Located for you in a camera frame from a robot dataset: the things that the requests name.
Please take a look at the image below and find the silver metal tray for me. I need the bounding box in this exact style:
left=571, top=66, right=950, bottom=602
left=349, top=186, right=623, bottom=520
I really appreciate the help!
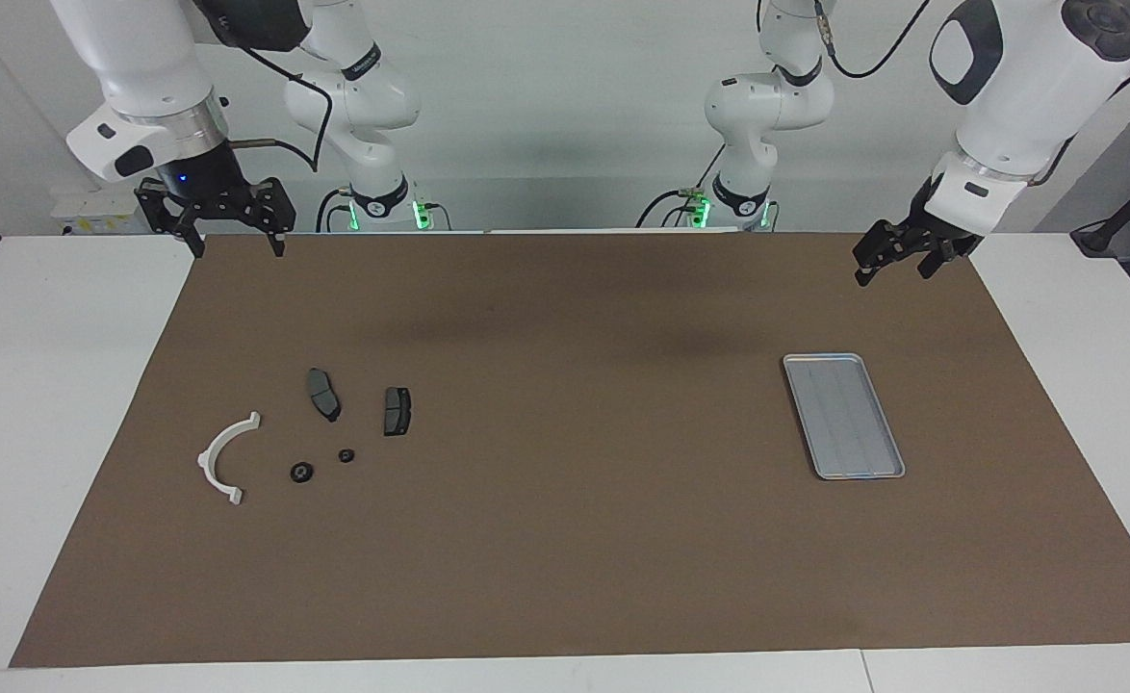
left=783, top=353, right=907, bottom=481

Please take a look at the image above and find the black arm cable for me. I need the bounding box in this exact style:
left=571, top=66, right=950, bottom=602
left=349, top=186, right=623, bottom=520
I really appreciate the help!
left=810, top=0, right=932, bottom=80
left=233, top=43, right=335, bottom=176

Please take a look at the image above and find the brown table mat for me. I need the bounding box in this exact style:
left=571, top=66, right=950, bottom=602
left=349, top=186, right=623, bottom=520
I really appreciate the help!
left=9, top=231, right=1130, bottom=669

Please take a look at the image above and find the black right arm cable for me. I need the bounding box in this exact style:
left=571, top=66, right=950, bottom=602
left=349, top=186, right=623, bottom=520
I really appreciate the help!
left=233, top=43, right=335, bottom=176

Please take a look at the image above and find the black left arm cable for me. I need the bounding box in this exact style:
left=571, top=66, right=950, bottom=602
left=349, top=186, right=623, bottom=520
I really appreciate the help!
left=810, top=0, right=932, bottom=80

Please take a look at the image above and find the white semicircular bracket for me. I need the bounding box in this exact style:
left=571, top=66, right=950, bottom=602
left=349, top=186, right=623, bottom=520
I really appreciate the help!
left=197, top=412, right=262, bottom=506

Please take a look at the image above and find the black base cable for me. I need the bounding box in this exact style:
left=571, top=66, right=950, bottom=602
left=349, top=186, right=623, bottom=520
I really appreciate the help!
left=315, top=188, right=354, bottom=234
left=635, top=142, right=726, bottom=230

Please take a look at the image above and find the elongated dark brake pad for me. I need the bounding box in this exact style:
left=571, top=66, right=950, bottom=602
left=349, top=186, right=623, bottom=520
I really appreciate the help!
left=307, top=368, right=342, bottom=424

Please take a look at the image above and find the white box yellow label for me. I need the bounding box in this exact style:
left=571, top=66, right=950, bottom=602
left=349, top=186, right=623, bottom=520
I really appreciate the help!
left=50, top=188, right=147, bottom=236

